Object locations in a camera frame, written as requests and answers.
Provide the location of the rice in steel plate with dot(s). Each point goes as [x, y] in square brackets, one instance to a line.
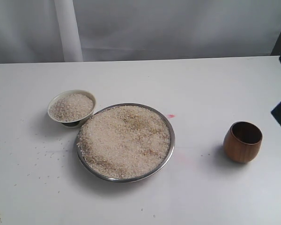
[124, 142]

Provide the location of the brown wooden cup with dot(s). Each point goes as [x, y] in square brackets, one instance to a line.
[242, 142]

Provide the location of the large steel plate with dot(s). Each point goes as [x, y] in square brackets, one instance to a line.
[137, 178]

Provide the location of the white backdrop curtain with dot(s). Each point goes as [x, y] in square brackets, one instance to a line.
[110, 30]

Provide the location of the rice in small bowl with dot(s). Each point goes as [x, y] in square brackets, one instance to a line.
[71, 107]

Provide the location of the small cream ceramic bowl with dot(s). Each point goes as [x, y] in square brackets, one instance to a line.
[77, 123]

